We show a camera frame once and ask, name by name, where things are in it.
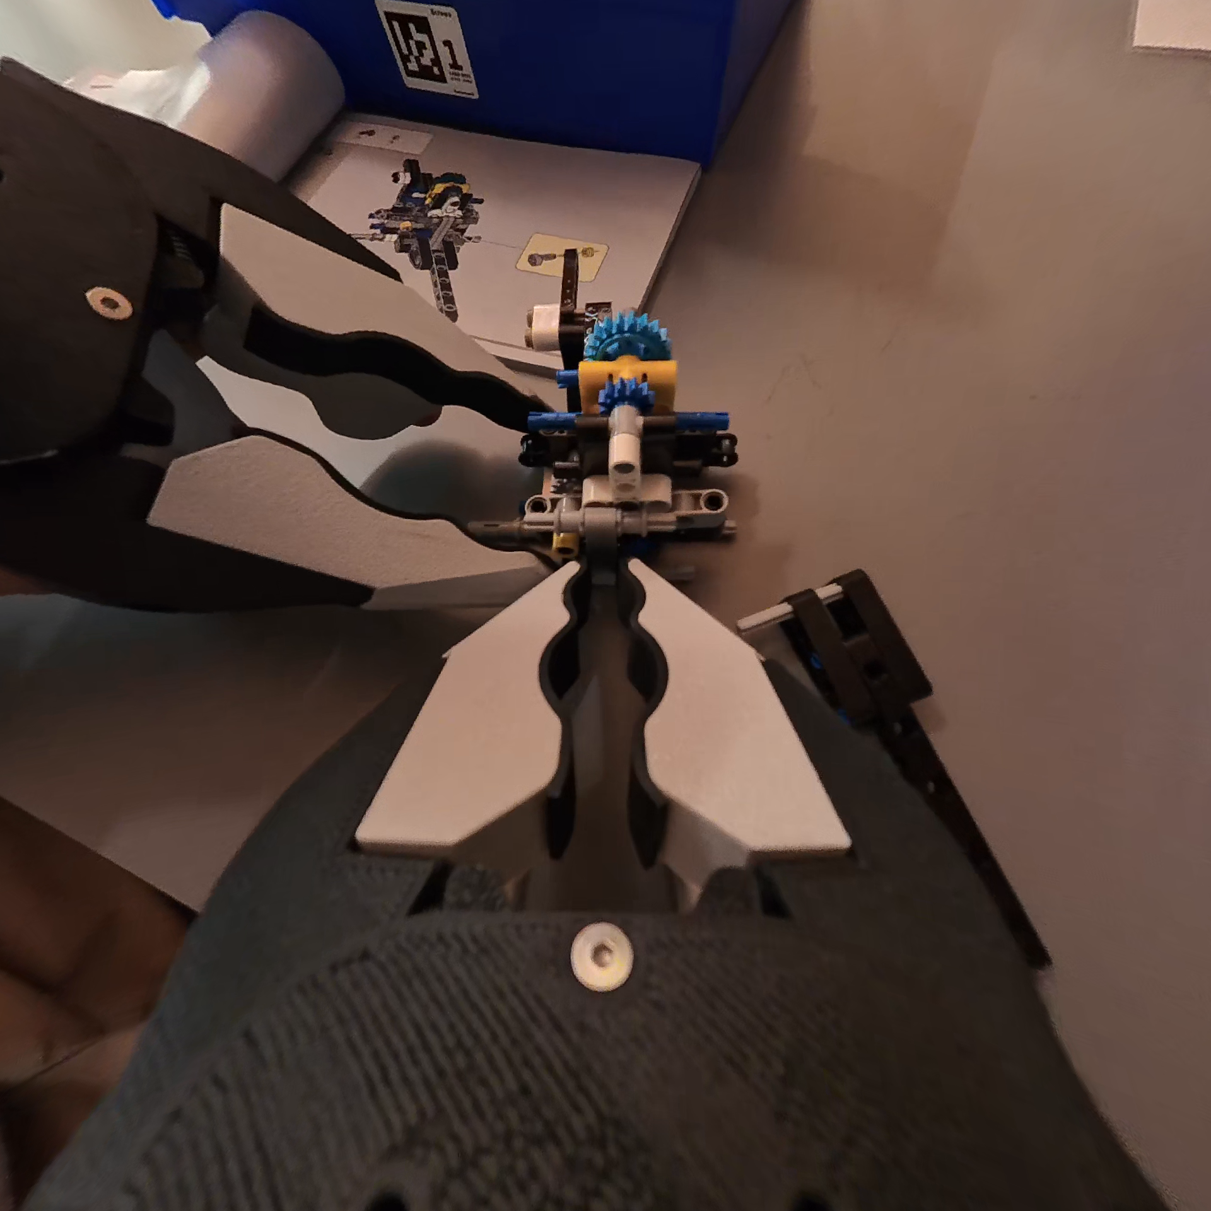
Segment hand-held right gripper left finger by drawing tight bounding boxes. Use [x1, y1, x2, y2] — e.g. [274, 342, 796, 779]
[354, 558, 608, 861]

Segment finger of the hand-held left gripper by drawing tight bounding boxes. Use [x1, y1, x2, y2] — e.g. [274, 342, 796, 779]
[147, 429, 559, 612]
[197, 201, 568, 446]

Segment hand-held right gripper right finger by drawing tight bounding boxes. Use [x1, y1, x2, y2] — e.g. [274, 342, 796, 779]
[613, 556, 855, 914]

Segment lego gear model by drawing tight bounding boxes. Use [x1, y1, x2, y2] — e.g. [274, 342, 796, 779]
[468, 247, 741, 588]

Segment black lego beam assembly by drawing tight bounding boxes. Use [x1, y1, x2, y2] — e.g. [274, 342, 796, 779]
[736, 569, 1054, 971]

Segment lego instruction booklet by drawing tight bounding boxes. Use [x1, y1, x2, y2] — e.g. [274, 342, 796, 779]
[288, 114, 703, 375]

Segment silver grey cylinder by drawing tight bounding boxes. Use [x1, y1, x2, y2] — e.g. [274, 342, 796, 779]
[60, 9, 345, 183]

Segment blue box with tag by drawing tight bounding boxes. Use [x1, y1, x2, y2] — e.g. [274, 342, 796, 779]
[340, 0, 796, 171]

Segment white paper sheet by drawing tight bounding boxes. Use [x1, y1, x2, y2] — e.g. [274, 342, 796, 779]
[1130, 0, 1211, 54]

